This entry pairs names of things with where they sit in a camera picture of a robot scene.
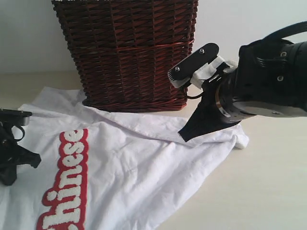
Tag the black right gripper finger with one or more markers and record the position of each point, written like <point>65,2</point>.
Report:
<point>205,120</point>
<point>181,73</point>

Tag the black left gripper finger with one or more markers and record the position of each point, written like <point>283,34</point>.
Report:
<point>25,156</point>
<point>15,117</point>

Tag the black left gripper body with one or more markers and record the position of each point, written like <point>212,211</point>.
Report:
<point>10,152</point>

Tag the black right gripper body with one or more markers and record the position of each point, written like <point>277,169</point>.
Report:
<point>217,80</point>

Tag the white t-shirt red lettering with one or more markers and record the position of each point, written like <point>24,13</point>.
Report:
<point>106,171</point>

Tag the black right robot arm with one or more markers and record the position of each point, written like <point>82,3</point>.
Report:
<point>269,79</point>

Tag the dark red wicker basket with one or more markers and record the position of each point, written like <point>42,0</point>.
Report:
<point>123,50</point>

